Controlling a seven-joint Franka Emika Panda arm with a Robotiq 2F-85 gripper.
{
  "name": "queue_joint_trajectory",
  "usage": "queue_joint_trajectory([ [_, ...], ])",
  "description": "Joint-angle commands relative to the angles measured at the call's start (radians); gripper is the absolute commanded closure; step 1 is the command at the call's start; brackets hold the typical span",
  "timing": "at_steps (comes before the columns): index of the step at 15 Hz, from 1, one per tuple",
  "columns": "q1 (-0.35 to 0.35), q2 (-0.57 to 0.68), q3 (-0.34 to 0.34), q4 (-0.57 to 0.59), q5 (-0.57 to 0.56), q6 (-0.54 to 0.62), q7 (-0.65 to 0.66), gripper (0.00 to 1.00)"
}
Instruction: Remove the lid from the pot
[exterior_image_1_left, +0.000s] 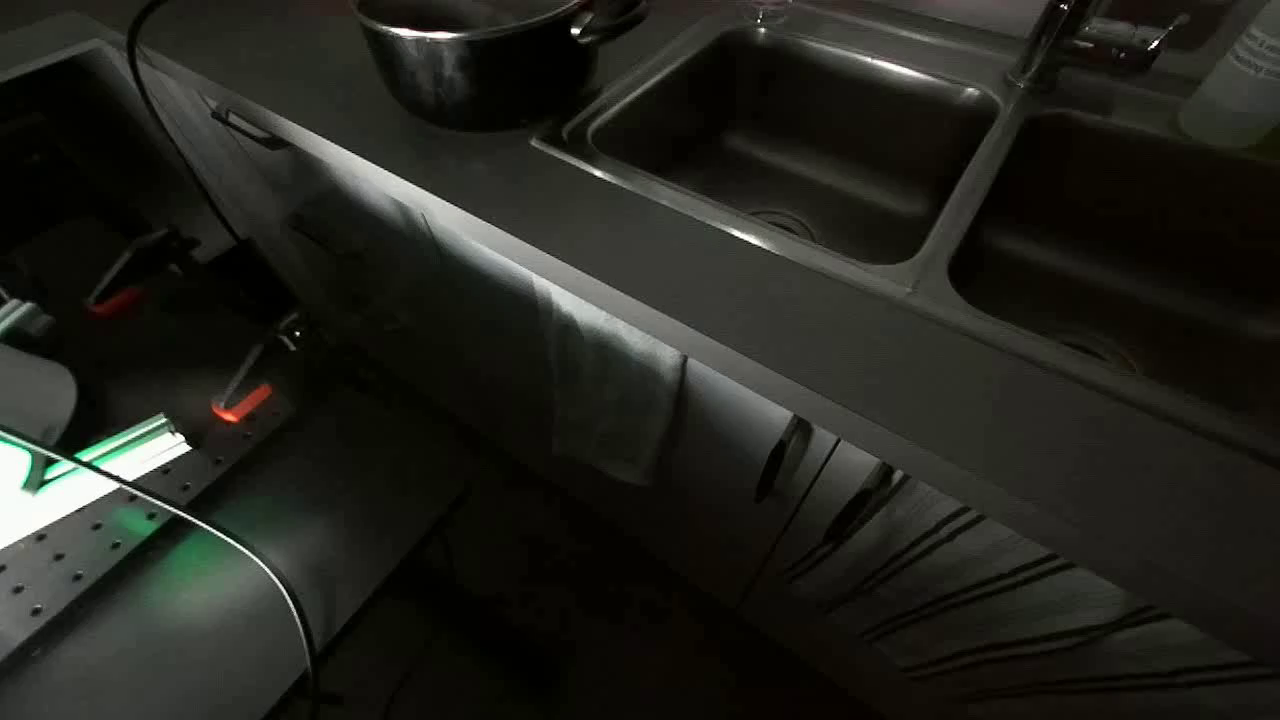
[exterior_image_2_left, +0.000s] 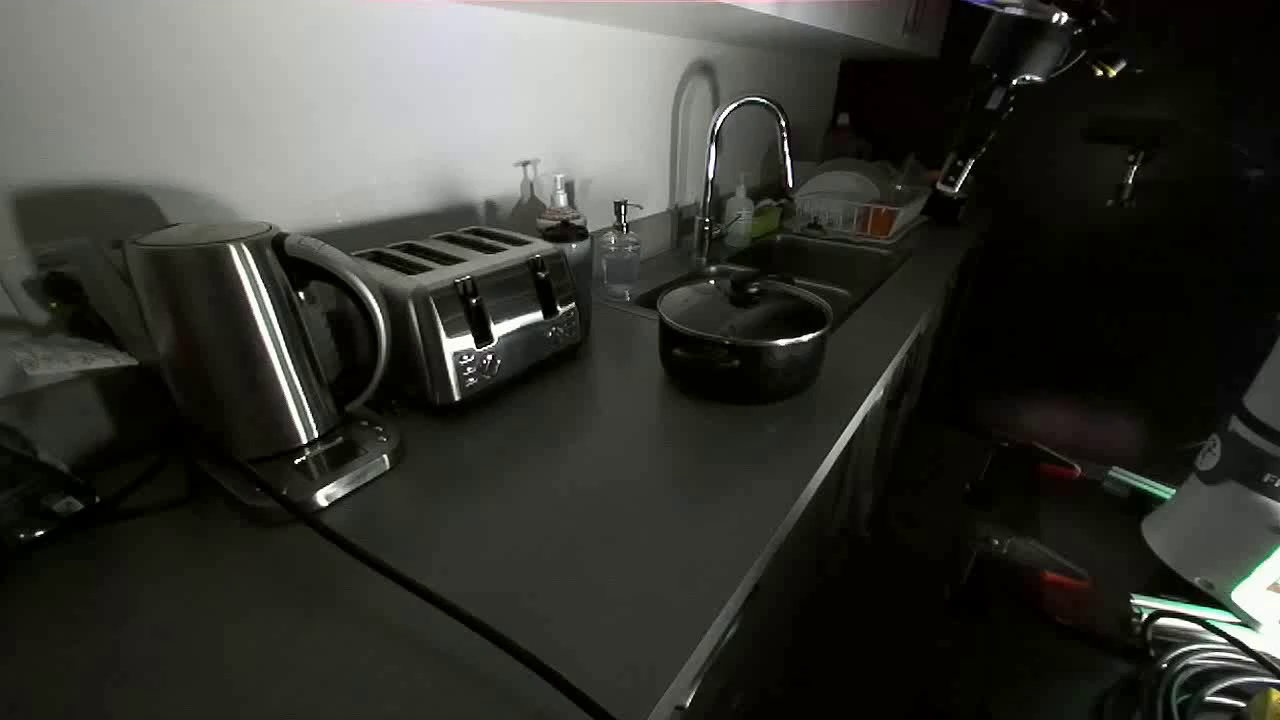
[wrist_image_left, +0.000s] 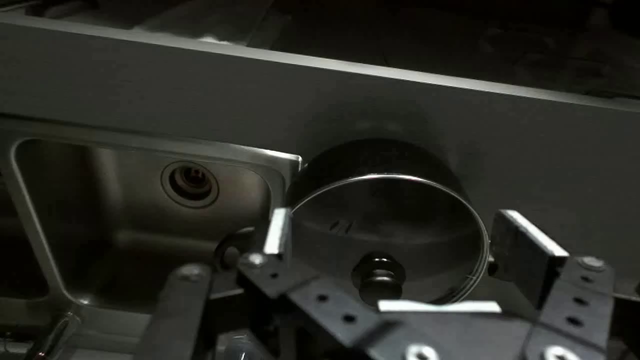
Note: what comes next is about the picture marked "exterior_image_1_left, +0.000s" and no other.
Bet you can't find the thin black cable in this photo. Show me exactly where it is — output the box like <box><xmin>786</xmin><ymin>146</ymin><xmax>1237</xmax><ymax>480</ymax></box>
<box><xmin>124</xmin><ymin>0</ymin><xmax>248</xmax><ymax>247</ymax></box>

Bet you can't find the chrome arched kitchen faucet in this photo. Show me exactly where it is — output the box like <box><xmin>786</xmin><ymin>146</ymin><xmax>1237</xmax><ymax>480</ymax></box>
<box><xmin>1015</xmin><ymin>0</ymin><xmax>1193</xmax><ymax>92</ymax></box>

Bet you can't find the glass pot lid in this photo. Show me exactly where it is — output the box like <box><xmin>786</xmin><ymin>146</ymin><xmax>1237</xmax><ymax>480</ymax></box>
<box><xmin>358</xmin><ymin>0</ymin><xmax>592</xmax><ymax>39</ymax></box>

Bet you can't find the dark metal cooking pot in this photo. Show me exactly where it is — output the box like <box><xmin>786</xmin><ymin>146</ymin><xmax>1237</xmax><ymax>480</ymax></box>
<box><xmin>350</xmin><ymin>0</ymin><xmax>651</xmax><ymax>137</ymax></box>

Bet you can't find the orange-handled bar clamp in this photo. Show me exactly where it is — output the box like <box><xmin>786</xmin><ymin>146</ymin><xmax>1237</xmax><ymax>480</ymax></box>
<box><xmin>86</xmin><ymin>226</ymin><xmax>203</xmax><ymax>323</ymax></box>
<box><xmin>208</xmin><ymin>311</ymin><xmax>321</xmax><ymax>433</ymax></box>

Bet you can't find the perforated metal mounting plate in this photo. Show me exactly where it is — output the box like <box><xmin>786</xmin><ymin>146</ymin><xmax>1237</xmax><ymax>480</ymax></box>
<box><xmin>0</xmin><ymin>409</ymin><xmax>288</xmax><ymax>661</ymax></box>

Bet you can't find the thin light cable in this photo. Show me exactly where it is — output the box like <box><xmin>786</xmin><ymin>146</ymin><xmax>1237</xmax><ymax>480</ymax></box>
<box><xmin>0</xmin><ymin>424</ymin><xmax>329</xmax><ymax>705</ymax></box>

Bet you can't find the steel double kitchen sink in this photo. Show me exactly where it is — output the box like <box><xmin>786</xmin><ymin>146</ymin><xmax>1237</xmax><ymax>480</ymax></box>
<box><xmin>535</xmin><ymin>16</ymin><xmax>1280</xmax><ymax>466</ymax></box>

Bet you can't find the dark cabinet handle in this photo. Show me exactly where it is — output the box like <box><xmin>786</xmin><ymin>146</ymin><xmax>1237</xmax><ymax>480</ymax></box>
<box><xmin>208</xmin><ymin>102</ymin><xmax>294</xmax><ymax>153</ymax></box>
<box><xmin>822</xmin><ymin>462</ymin><xmax>914</xmax><ymax>552</ymax></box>
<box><xmin>751</xmin><ymin>414</ymin><xmax>817</xmax><ymax>505</ymax></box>

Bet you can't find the grey hanging dish towel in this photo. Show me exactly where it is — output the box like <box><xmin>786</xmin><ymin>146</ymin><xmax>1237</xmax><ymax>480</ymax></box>
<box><xmin>294</xmin><ymin>182</ymin><xmax>693</xmax><ymax>493</ymax></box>

